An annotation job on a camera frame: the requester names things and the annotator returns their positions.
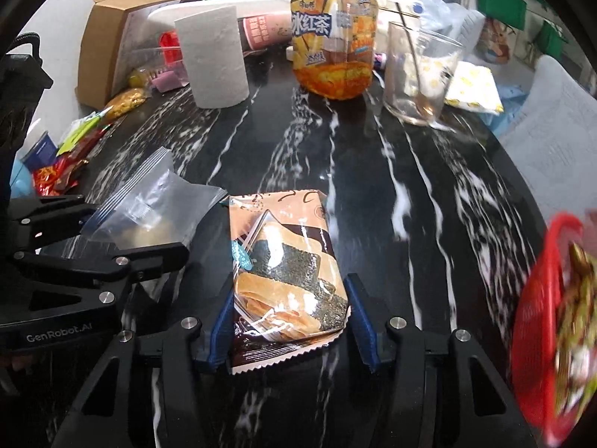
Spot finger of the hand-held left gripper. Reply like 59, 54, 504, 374
10, 195, 101, 251
15, 241, 190, 319

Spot cardboard box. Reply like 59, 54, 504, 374
76, 0, 185, 109

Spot blue card box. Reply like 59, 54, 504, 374
21, 131, 59, 171

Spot red plastic container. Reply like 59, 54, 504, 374
159, 30, 182, 66

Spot metal spoon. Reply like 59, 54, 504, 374
394, 0, 437, 117

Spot large clear plastic bag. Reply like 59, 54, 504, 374
417, 0, 486, 57

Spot pink block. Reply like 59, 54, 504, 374
151, 71, 190, 93

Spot red candy wrappers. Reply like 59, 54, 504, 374
32, 140, 101, 197

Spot white tray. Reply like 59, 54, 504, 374
148, 0, 292, 24

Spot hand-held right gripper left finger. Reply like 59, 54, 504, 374
52, 289, 235, 448

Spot clear zip bag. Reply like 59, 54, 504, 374
81, 146, 229, 250

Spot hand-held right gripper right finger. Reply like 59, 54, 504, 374
344, 273, 529, 448

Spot glass cup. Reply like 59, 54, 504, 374
383, 21, 465, 127

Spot pink paper cup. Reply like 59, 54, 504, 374
238, 9, 294, 52

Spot yellow white packet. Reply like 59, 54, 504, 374
443, 60, 504, 115

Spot tan seaweed snack packet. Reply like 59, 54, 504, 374
228, 189, 350, 375

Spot blue plastic bag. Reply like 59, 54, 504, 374
485, 85, 530, 127

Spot grey chair cushion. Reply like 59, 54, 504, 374
497, 53, 597, 215

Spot green yellow snack packet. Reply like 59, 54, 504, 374
58, 111, 113, 155

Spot red plastic basket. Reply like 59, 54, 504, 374
510, 212, 597, 444

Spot orange drink bottle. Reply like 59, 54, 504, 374
290, 0, 378, 101

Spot patterned tote bag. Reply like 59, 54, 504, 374
478, 16, 516, 63

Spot toilet paper roll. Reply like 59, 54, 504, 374
174, 4, 250, 109

